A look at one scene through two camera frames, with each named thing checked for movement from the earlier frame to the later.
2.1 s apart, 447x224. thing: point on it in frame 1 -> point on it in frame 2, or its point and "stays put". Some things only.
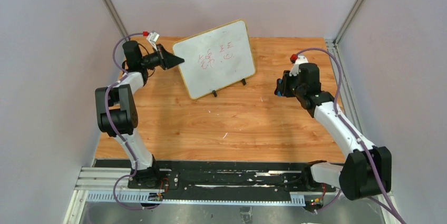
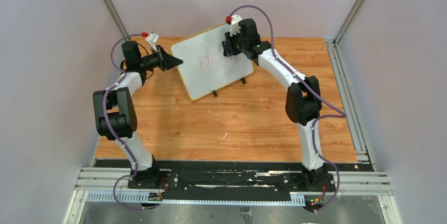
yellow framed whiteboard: x=215 y=59 stays put
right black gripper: x=281 y=87 -> x=231 y=43
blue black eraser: x=279 y=91 -> x=226 y=49
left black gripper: x=162 y=58 stays put
